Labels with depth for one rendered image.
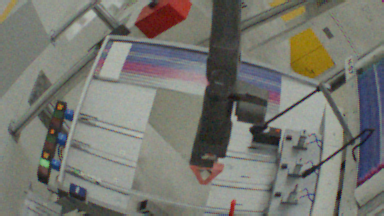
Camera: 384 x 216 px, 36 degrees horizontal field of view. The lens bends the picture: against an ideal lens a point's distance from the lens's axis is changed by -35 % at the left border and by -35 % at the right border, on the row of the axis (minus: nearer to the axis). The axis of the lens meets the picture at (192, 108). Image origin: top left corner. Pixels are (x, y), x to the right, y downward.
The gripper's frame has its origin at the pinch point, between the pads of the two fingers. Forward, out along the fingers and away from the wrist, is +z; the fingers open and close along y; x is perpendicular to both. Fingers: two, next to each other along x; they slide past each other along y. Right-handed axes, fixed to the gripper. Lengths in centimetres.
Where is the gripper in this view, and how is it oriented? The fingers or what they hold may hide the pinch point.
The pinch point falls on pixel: (207, 167)
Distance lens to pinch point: 178.9
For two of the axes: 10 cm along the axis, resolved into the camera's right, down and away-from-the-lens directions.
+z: -1.0, 7.7, 6.3
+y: 1.5, -6.2, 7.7
